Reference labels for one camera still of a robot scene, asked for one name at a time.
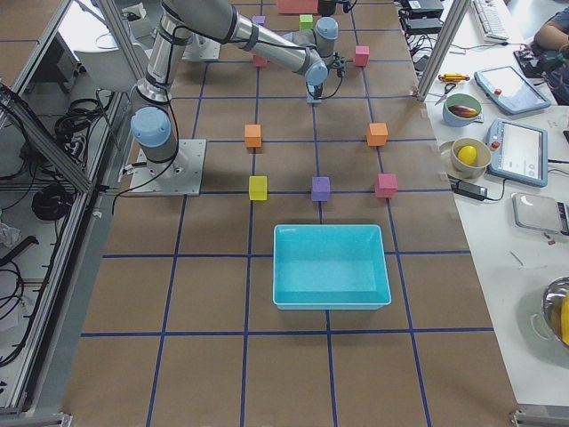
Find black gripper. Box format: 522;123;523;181
331;52;346;77

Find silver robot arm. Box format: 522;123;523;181
131;1;345;165

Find person forearm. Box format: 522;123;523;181
533;8;568;50

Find pink foam block behind arm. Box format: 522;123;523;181
252;54;268;68

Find pink foam block far right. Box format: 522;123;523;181
353;45;371;68

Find pink foam block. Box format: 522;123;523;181
353;45;371;68
374;173;398;198

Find green foam block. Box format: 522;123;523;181
299;14;314;30

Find large red foam block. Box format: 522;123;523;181
276;0;318;14

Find orange foam block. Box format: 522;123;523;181
366;123;389;147
244;124;262;149

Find purple foam block far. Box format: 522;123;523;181
252;15;267;26

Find purple foam block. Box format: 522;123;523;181
311;176;331;202
252;15;267;26

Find yellow orange tool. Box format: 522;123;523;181
437;73;470;83

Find scissors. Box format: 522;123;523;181
436;82;457;105

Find green bowl with food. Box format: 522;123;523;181
442;93;482;127

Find pink foam block front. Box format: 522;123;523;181
374;173;398;198

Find yellow foam block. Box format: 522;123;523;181
248;175;268;201

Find white keyboard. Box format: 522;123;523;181
471;0;509;43

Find yellow lemon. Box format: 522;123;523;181
456;145;477;166

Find beige bowl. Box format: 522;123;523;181
450;138;492;179

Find teach pendant upper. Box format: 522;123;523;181
474;66;550;115

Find teach pendant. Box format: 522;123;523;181
486;118;549;188
474;66;550;115

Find black power adapter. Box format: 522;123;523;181
451;180;487;201

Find teach pendant lower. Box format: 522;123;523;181
486;118;549;188

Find turquoise plastic bin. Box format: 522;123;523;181
273;224;392;310

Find grey scale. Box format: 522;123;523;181
512;193;568;236

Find metal bowl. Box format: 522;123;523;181
541;277;568;349

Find aluminium frame post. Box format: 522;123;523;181
98;0;148;92
415;0;470;102

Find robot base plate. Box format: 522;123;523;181
129;139;207;197

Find aluminium frame post left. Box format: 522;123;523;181
98;0;148;92

